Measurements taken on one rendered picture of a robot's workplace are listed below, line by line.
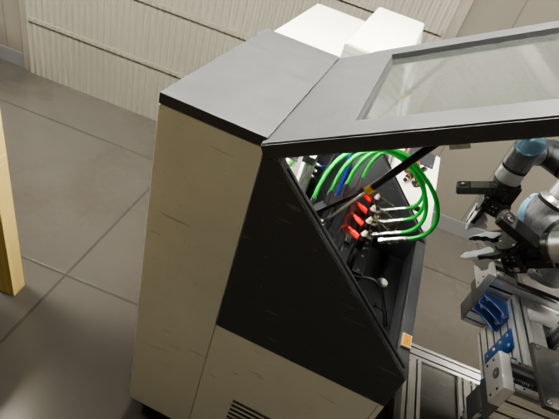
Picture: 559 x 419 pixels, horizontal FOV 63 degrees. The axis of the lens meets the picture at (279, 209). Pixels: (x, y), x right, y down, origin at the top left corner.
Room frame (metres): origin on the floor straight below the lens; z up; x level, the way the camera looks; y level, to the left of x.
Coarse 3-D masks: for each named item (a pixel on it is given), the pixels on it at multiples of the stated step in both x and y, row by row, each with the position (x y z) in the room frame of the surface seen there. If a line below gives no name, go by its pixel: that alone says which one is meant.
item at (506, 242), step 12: (504, 240) 0.98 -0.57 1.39; (540, 240) 0.94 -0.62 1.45; (516, 252) 0.95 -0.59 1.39; (528, 252) 0.95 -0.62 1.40; (540, 252) 0.95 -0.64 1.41; (504, 264) 0.96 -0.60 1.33; (516, 264) 0.95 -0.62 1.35; (528, 264) 0.95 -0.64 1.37; (540, 264) 0.93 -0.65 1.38; (552, 264) 0.92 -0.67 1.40
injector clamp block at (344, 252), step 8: (360, 216) 1.46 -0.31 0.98; (368, 232) 1.37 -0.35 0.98; (352, 240) 1.30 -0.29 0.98; (368, 240) 1.33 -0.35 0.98; (344, 248) 1.24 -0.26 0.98; (344, 256) 1.20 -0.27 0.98; (360, 256) 1.23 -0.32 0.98; (352, 264) 1.21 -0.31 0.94; (360, 264) 1.18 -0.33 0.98; (352, 272) 1.14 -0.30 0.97; (360, 272) 1.15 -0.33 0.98
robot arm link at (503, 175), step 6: (498, 168) 1.27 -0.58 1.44; (504, 168) 1.25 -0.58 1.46; (498, 174) 1.25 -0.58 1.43; (504, 174) 1.24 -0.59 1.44; (510, 174) 1.23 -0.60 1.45; (498, 180) 1.25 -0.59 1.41; (504, 180) 1.23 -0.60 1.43; (510, 180) 1.23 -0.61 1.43; (516, 180) 1.23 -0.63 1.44; (510, 186) 1.24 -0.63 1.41
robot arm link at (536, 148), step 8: (520, 144) 1.25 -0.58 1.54; (528, 144) 1.24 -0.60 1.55; (536, 144) 1.23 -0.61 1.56; (544, 144) 1.24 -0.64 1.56; (512, 152) 1.26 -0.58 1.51; (520, 152) 1.24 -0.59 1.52; (528, 152) 1.23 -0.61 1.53; (536, 152) 1.23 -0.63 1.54; (544, 152) 1.26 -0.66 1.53; (504, 160) 1.27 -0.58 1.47; (512, 160) 1.24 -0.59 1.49; (520, 160) 1.23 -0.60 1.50; (528, 160) 1.23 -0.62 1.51; (536, 160) 1.24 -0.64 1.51; (512, 168) 1.23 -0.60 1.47; (520, 168) 1.23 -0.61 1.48; (528, 168) 1.23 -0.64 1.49
